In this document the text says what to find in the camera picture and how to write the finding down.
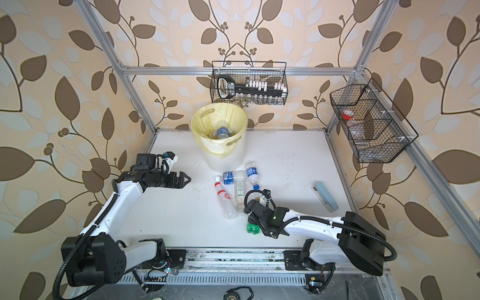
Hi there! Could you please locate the light blue stapler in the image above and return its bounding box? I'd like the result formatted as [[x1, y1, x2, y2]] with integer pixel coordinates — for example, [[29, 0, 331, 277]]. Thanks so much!
[[312, 181, 339, 213]]

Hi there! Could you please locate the black round object bottom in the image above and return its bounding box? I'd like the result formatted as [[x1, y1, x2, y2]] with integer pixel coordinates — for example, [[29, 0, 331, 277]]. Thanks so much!
[[223, 286, 255, 300]]

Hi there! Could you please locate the clear bottle blue label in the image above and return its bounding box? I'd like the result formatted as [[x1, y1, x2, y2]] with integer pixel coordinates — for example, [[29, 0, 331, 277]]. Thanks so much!
[[214, 120, 234, 140]]

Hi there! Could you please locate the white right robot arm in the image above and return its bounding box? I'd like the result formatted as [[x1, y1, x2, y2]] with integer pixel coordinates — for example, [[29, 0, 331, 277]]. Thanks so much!
[[244, 200, 398, 276]]

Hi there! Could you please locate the black bottle rack tool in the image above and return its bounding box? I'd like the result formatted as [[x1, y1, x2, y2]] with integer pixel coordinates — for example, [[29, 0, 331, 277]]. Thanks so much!
[[215, 74, 288, 100]]

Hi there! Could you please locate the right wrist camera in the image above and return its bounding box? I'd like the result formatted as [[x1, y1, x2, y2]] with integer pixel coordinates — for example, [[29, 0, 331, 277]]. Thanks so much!
[[259, 189, 271, 208]]

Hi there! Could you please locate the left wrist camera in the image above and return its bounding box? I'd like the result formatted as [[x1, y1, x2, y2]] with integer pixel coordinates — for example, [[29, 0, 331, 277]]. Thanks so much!
[[159, 151, 178, 174]]

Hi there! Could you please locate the green soda bottle upright-lying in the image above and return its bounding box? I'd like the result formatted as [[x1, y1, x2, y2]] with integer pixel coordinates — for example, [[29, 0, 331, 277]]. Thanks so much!
[[246, 221, 261, 235]]

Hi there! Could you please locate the clear bottle green white label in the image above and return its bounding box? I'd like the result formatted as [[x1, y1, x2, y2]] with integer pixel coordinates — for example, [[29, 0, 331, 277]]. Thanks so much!
[[234, 177, 245, 211]]

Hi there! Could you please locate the clear bottle red cap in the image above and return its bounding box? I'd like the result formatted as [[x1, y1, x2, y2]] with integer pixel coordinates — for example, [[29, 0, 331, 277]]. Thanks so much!
[[214, 182, 238, 220]]

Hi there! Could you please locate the white bin yellow bag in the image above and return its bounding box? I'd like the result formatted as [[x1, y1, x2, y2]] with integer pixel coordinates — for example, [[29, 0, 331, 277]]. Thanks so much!
[[190, 102, 249, 173]]

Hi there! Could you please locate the small bottle blue label lying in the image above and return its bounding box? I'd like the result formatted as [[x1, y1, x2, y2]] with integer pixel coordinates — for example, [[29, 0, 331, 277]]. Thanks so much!
[[215, 171, 246, 185]]

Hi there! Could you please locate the black wire basket right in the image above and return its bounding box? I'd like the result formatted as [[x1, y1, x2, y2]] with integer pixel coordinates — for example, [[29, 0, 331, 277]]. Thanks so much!
[[329, 79, 419, 163]]

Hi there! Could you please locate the black wire basket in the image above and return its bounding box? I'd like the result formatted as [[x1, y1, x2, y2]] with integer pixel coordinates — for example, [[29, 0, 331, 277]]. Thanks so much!
[[209, 59, 289, 106], [329, 79, 419, 163]]

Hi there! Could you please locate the black wire basket back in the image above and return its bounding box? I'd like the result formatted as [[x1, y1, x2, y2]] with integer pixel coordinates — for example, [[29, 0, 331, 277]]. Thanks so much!
[[209, 59, 289, 106]]

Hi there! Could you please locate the red cap jar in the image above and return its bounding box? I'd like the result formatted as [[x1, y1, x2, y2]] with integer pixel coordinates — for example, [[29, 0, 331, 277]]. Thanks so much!
[[341, 109, 355, 121]]

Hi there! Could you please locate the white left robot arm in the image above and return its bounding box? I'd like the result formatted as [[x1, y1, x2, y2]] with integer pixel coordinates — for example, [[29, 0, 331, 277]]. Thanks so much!
[[52, 151, 191, 300]]

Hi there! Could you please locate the small bottle blue cap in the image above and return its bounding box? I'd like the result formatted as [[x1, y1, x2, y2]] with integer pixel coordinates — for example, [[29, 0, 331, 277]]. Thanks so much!
[[245, 161, 260, 190]]

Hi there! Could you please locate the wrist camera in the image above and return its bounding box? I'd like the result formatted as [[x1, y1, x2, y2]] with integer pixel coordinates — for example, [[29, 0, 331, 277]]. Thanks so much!
[[159, 151, 178, 174], [259, 189, 271, 208]]

